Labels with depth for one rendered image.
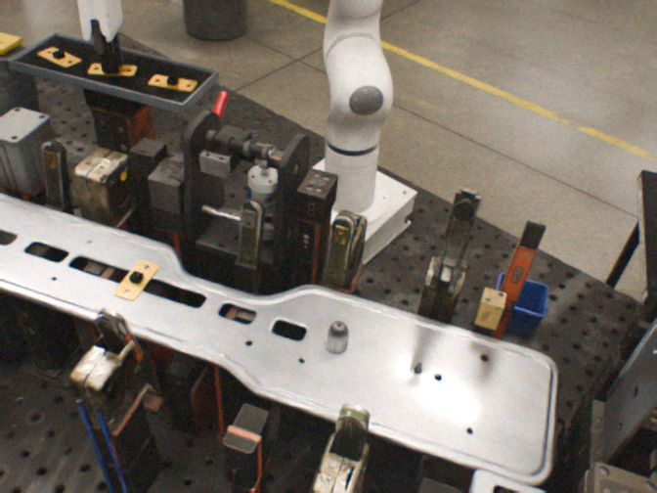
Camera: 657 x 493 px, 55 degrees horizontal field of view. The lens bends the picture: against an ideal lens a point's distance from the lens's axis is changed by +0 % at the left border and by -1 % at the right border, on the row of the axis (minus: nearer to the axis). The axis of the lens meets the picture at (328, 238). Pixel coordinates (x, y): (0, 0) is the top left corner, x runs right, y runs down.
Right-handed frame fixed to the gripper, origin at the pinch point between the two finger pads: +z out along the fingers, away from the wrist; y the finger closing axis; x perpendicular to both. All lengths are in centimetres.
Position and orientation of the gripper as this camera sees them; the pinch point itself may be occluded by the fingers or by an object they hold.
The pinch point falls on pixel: (110, 59)
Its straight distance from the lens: 127.3
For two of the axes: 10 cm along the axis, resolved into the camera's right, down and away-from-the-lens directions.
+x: 10.0, 0.4, 0.5
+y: 0.1, 6.8, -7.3
